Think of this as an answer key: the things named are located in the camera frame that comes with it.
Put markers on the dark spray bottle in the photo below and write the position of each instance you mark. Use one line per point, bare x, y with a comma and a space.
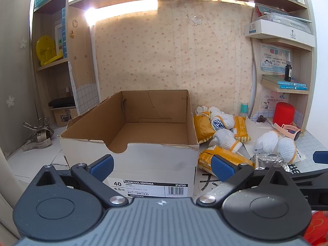
288, 71

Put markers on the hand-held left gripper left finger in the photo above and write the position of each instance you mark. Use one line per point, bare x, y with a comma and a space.
103, 165

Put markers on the long white box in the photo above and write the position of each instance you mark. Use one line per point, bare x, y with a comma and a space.
279, 32

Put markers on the clear plastic packet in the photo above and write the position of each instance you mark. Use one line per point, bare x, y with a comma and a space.
284, 20

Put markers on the yellow plastic toy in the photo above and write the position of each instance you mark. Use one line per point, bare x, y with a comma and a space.
47, 50

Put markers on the blue cartoon card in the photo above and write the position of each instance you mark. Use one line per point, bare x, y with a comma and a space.
274, 59

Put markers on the silver metal clip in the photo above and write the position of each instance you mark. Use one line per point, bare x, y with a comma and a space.
42, 126
38, 141

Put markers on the silver foil packet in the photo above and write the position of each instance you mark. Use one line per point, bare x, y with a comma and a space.
269, 161

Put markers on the blue-dotted white glove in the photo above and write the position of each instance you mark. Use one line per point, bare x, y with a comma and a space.
218, 124

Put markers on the teal capped bottle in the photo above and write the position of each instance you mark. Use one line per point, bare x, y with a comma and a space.
244, 109

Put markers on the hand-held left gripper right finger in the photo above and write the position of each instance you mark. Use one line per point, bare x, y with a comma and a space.
221, 167

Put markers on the beige latched storage box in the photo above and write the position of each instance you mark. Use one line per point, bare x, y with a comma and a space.
64, 116

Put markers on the black folded cloth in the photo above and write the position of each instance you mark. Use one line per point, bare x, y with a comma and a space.
62, 103

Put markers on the white board with coloured numbers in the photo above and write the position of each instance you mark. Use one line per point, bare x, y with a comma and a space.
59, 35

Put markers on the red cylinder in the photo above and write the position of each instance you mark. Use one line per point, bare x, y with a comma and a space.
283, 115

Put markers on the red printed cloth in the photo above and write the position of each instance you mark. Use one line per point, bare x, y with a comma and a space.
320, 230

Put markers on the yellow snack packet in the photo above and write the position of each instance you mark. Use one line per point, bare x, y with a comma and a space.
205, 158
240, 128
202, 128

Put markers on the cardboard shoe box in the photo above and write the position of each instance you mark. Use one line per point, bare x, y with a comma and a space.
153, 158

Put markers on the white pink cartoon card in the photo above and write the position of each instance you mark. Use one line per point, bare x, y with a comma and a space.
271, 98

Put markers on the pink smart watch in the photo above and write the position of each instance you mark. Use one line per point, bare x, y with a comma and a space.
288, 130

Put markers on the blue book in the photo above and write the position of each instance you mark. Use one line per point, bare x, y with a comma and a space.
274, 79
294, 88

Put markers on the white paper with black writing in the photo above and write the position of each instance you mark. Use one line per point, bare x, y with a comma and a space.
247, 151

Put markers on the white grid desktop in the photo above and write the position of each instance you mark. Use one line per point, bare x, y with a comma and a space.
311, 139

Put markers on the red blue packet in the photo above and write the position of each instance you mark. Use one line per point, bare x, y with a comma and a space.
266, 9

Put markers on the white knit glove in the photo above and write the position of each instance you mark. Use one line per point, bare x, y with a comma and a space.
226, 139
265, 142
225, 116
287, 148

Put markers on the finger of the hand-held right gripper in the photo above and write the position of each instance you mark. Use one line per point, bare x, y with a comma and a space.
320, 156
315, 176

